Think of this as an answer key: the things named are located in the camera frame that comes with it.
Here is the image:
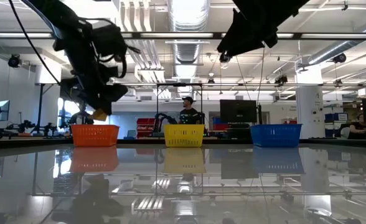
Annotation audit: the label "orange plastic basket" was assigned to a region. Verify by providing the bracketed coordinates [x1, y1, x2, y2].
[70, 124, 121, 147]

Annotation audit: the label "orange rectangular block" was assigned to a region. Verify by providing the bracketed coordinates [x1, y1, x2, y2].
[91, 108, 108, 122]

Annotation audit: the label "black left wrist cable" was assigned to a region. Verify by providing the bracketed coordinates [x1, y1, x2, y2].
[7, 0, 62, 85]

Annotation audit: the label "silver desktop monitor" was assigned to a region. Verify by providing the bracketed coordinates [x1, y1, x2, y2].
[0, 100, 11, 123]

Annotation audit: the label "blue plastic basket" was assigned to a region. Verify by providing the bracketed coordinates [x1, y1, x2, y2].
[250, 123, 303, 148]

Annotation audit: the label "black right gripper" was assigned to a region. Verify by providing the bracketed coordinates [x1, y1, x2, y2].
[217, 0, 296, 53]

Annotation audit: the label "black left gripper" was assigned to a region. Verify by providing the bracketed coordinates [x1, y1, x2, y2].
[59, 58, 130, 116]

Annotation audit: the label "silver round ventilation duct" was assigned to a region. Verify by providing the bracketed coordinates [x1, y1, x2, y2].
[166, 0, 211, 82]

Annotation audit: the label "black aluminium table frame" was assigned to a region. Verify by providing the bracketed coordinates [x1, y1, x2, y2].
[0, 136, 366, 149]

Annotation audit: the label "white square pillar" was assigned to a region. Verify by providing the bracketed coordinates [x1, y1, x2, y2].
[296, 63, 324, 139]

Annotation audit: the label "person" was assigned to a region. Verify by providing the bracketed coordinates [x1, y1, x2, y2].
[347, 112, 366, 140]
[178, 96, 202, 125]

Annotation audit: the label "black background station frame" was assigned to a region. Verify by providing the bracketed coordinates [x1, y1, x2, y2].
[156, 82, 204, 125]

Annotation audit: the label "yellow plastic basket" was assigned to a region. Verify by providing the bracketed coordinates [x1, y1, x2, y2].
[163, 124, 205, 148]

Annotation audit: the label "large black monitor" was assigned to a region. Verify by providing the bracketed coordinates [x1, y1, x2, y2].
[219, 99, 258, 124]

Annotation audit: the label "red storage bins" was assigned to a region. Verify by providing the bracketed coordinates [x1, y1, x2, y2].
[136, 117, 156, 138]

